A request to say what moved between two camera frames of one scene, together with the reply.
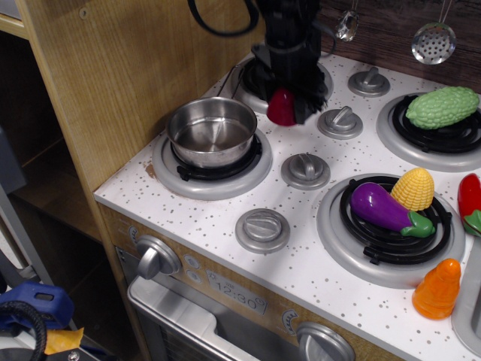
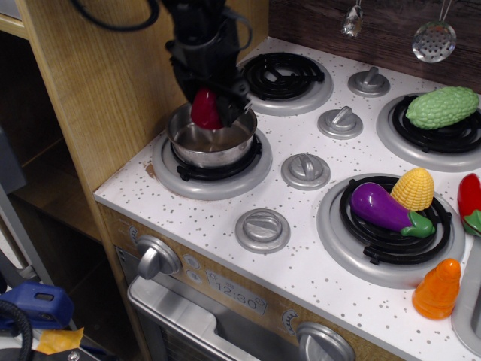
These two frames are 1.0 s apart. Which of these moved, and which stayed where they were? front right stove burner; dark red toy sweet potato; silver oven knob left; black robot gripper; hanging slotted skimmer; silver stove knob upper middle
Moved: black robot gripper; dark red toy sweet potato
Stayed: silver oven knob left; front right stove burner; silver stove knob upper middle; hanging slotted skimmer
